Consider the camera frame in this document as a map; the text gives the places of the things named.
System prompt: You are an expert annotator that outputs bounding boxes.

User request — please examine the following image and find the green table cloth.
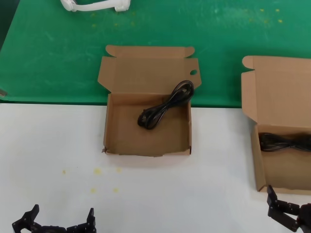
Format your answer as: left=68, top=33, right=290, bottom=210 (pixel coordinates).
left=0, top=0, right=311, bottom=109

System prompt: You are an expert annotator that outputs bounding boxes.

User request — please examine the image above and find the torn open cardboard box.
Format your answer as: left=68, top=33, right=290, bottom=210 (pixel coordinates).
left=98, top=44, right=202, bottom=157

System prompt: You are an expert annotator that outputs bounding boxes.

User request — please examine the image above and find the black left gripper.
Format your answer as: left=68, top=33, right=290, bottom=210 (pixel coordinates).
left=11, top=204, right=97, bottom=233

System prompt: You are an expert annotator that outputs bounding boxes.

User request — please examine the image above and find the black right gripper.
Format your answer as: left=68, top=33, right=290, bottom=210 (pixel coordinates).
left=266, top=184, right=311, bottom=233

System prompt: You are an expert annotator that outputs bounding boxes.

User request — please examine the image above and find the intact open cardboard box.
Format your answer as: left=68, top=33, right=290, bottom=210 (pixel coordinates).
left=241, top=55, right=311, bottom=195

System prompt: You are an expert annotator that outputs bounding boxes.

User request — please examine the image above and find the black power cable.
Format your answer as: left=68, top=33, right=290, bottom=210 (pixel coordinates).
left=258, top=132, right=311, bottom=153
left=137, top=81, right=195, bottom=131

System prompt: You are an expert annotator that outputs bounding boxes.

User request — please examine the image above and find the white VR headset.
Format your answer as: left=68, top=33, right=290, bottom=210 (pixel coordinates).
left=60, top=0, right=132, bottom=12

